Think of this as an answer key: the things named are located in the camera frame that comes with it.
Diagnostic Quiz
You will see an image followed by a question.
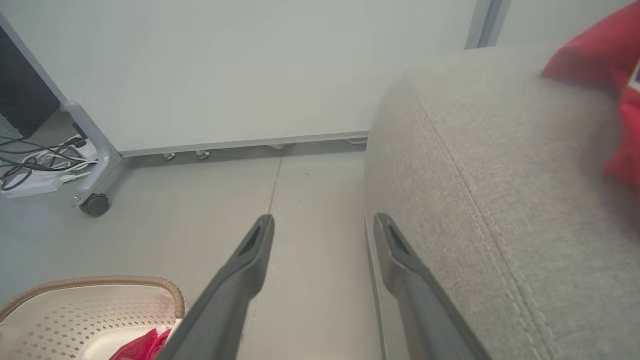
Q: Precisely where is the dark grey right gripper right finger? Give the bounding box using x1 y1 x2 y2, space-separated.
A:
372 212 492 360

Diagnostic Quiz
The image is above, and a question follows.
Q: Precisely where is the white perforated laundry basket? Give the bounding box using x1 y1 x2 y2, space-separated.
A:
0 275 187 360

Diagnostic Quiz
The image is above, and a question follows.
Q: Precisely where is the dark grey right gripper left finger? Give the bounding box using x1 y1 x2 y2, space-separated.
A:
156 214 276 360

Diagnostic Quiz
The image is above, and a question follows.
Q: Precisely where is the plain red garment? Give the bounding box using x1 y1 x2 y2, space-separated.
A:
542 1 640 193

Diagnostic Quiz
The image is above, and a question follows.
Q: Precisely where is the grey partition leg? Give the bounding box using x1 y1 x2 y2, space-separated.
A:
59 99 124 208

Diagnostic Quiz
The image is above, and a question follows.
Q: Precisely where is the square white power strip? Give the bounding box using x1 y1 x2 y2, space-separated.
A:
64 137 99 162

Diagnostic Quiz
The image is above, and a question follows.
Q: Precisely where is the grey fabric sofa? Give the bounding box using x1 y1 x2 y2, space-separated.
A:
363 42 640 360

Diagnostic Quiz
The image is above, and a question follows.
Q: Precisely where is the tangle of black white cables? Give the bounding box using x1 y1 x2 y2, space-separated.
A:
0 134 88 192

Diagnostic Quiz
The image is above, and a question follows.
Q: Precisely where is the black cabinet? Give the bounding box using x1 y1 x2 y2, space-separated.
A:
0 24 61 139

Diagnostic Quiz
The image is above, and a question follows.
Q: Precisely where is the black caster wheel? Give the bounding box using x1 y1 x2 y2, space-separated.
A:
79 193 110 218

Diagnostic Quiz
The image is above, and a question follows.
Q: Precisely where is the thick white power cable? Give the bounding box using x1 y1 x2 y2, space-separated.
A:
30 150 99 184

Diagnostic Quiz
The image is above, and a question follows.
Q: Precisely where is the large white partition panel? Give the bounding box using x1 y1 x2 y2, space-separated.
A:
0 0 482 157

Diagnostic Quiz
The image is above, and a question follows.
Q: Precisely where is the red jersey with white trim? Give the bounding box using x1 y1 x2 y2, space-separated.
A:
109 327 174 360

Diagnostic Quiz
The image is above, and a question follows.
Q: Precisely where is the white power adapter box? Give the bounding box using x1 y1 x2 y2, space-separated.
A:
0 171 64 200

